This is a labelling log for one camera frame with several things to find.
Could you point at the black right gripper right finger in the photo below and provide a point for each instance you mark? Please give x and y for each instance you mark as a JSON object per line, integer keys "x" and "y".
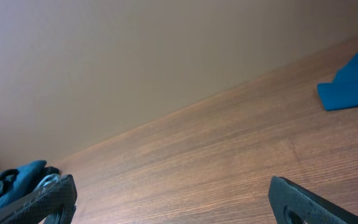
{"x": 291, "y": 204}

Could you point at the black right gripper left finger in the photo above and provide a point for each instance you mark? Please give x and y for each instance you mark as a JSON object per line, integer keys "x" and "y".
{"x": 53, "y": 203}

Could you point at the folded blue garment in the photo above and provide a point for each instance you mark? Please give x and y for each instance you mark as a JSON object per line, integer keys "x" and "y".
{"x": 18, "y": 182}

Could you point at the blue shirt on right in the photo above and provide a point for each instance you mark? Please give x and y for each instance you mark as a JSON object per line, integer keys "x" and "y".
{"x": 342, "y": 92}

